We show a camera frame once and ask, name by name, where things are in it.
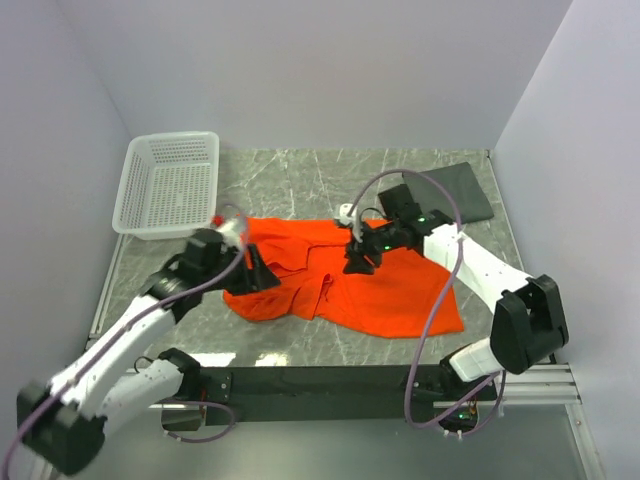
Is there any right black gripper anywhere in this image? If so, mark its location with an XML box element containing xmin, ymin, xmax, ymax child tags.
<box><xmin>344</xmin><ymin>219</ymin><xmax>402</xmax><ymax>276</ymax></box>

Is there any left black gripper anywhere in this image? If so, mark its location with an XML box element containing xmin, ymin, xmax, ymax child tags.
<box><xmin>203</xmin><ymin>243</ymin><xmax>282</xmax><ymax>297</ymax></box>

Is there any orange t shirt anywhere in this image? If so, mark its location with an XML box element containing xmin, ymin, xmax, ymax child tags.
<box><xmin>223</xmin><ymin>218</ymin><xmax>464</xmax><ymax>339</ymax></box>

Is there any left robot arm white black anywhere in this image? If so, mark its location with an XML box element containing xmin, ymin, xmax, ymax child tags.
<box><xmin>17</xmin><ymin>225</ymin><xmax>280</xmax><ymax>476</ymax></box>

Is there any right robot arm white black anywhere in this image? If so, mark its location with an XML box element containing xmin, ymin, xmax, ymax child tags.
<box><xmin>334</xmin><ymin>185</ymin><xmax>569</xmax><ymax>399</ymax></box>

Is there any white perforated plastic basket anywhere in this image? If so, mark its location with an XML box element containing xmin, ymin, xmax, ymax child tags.
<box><xmin>112</xmin><ymin>131</ymin><xmax>220</xmax><ymax>241</ymax></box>

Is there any black base crossbar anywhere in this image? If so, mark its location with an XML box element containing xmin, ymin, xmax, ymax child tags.
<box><xmin>168</xmin><ymin>365</ymin><xmax>482</xmax><ymax>422</ymax></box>

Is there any folded dark grey t shirt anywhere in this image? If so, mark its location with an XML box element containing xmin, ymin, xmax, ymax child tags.
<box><xmin>403</xmin><ymin>162</ymin><xmax>494</xmax><ymax>224</ymax></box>

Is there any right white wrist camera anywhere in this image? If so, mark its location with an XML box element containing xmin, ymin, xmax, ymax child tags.
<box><xmin>334</xmin><ymin>203</ymin><xmax>362</xmax><ymax>243</ymax></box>

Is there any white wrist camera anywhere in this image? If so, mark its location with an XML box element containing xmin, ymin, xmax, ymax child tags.
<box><xmin>211</xmin><ymin>215</ymin><xmax>249</xmax><ymax>250</ymax></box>
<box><xmin>334</xmin><ymin>203</ymin><xmax>362</xmax><ymax>243</ymax></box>

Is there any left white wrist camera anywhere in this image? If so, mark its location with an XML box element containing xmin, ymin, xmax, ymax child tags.
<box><xmin>211</xmin><ymin>215</ymin><xmax>249</xmax><ymax>250</ymax></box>

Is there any aluminium rail frame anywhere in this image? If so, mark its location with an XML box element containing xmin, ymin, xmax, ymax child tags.
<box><xmin>29</xmin><ymin>149</ymin><xmax>601</xmax><ymax>480</ymax></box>

